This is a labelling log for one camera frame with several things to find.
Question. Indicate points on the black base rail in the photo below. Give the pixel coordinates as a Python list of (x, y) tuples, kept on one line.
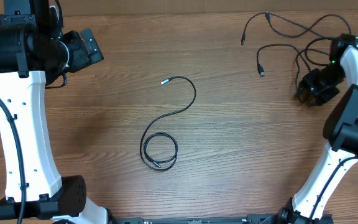
[(250, 219)]

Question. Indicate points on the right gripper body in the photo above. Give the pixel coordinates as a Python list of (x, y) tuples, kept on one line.
[(317, 86)]

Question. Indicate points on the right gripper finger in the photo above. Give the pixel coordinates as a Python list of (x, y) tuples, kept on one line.
[(305, 91), (320, 98)]

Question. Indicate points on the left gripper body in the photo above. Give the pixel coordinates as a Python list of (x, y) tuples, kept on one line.
[(78, 57)]

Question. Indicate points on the cardboard wall panel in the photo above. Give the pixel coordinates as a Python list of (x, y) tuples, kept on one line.
[(124, 7)]

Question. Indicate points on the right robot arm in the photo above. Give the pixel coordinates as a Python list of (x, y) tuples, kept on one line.
[(340, 130)]

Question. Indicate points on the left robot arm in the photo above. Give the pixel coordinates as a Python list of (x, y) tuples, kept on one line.
[(34, 52)]

